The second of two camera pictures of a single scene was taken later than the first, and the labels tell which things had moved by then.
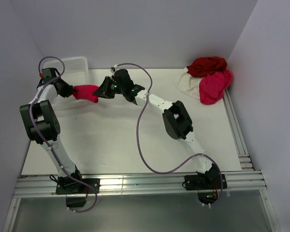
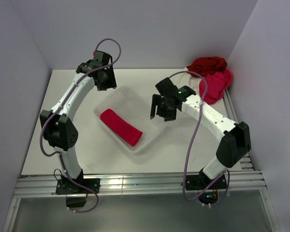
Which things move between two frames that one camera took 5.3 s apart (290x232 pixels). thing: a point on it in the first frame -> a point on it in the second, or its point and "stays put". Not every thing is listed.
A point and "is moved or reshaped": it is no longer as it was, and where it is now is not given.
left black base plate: (66, 185) stays put
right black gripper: (103, 91) -> (156, 100)
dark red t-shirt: (204, 65) stays put
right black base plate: (205, 181) stays put
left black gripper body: (66, 89) -> (109, 80)
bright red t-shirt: (85, 92) is moved or reshaped
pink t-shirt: (211, 87) stays put
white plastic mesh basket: (75, 71) -> (125, 113)
